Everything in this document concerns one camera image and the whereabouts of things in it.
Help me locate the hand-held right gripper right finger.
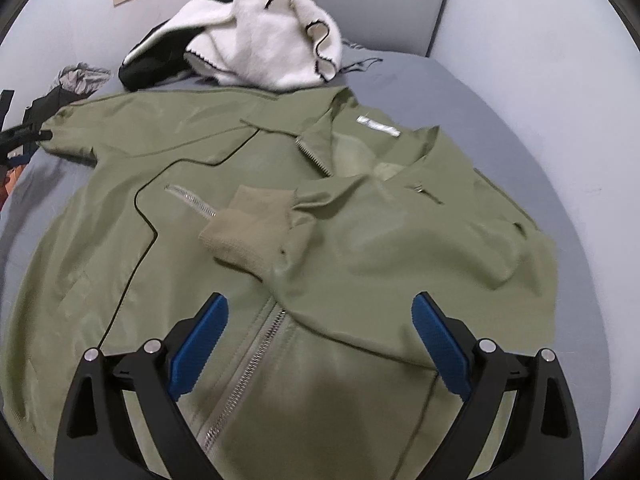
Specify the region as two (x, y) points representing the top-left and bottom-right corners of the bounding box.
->
(411, 291), (586, 480)

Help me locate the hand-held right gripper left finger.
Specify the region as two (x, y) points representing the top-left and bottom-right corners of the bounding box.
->
(54, 292), (231, 480)

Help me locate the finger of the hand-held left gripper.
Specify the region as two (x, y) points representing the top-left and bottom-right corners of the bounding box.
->
(0, 127), (53, 166)

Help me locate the olive green jacket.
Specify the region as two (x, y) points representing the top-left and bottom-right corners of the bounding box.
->
(0, 85), (558, 480)

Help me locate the brown leather bag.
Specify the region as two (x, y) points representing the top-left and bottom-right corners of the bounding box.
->
(0, 165), (21, 211)

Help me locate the grey crumpled cloth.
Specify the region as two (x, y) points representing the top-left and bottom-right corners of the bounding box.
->
(55, 63), (112, 96)

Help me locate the white fleece garment black trim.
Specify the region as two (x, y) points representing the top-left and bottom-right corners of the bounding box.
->
(185, 0), (343, 92)

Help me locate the grey quilted bed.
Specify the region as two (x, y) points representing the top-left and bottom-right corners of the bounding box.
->
(0, 42), (613, 480)

